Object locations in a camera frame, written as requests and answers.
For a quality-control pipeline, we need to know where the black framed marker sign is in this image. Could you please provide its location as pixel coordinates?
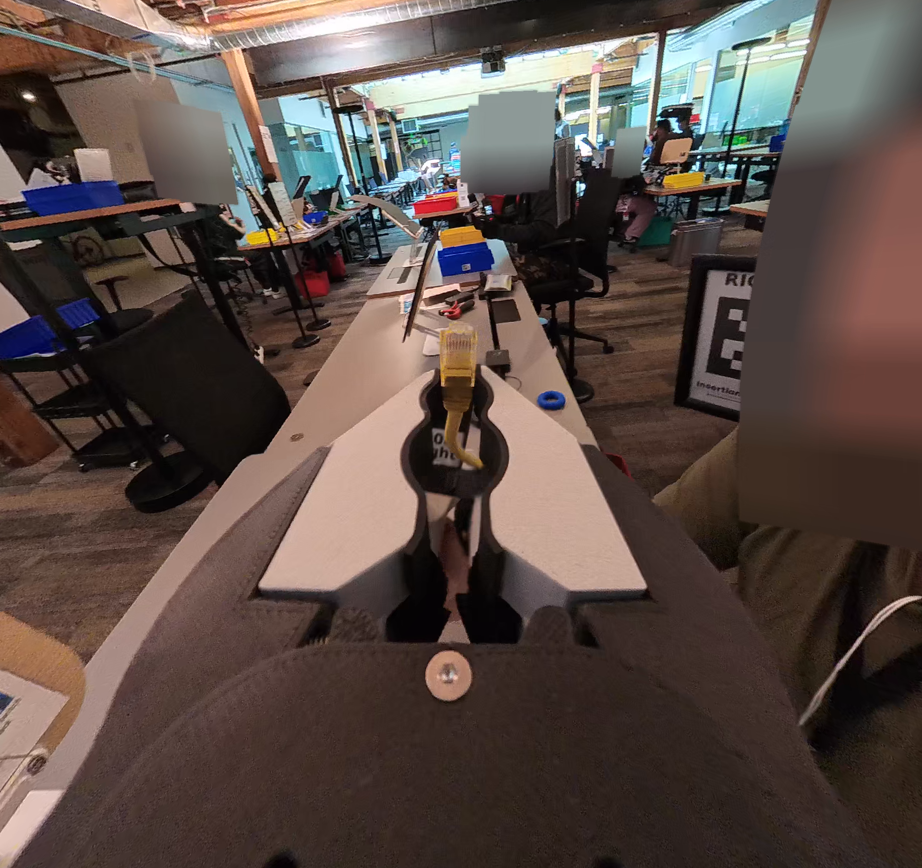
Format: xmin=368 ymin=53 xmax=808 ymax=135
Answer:
xmin=673 ymin=254 xmax=753 ymax=422

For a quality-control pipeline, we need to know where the metal trash can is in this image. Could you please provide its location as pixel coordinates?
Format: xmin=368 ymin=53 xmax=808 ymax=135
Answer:
xmin=666 ymin=218 xmax=726 ymax=268

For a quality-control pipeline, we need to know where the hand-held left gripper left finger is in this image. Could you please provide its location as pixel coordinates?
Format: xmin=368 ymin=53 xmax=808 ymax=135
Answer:
xmin=258 ymin=369 xmax=442 ymax=599

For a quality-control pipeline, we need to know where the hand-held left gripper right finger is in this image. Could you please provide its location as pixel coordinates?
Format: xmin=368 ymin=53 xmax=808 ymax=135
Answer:
xmin=477 ymin=366 xmax=649 ymax=599

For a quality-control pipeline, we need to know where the white document stand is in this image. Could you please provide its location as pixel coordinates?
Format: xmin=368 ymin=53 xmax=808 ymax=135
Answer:
xmin=0 ymin=746 xmax=69 ymax=862

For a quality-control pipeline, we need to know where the black thin panel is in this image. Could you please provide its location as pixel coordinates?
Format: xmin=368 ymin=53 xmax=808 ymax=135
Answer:
xmin=400 ymin=234 xmax=442 ymax=343

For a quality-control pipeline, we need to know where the white cord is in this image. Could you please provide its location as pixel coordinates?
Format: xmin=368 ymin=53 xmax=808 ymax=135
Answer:
xmin=798 ymin=594 xmax=922 ymax=728

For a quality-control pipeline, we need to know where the wooden document board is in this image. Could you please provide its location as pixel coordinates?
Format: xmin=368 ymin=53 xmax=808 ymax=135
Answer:
xmin=0 ymin=612 xmax=87 ymax=797

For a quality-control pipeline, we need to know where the black office chair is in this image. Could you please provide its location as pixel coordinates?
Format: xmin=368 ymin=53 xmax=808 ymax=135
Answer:
xmin=536 ymin=165 xmax=622 ymax=357

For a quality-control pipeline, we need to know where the printed instruction poster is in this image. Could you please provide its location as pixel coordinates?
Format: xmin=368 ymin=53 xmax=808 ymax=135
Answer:
xmin=0 ymin=670 xmax=69 ymax=793

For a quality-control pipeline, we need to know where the yellow ethernet cable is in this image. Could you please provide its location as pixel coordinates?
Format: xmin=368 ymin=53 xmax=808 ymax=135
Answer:
xmin=438 ymin=320 xmax=485 ymax=471

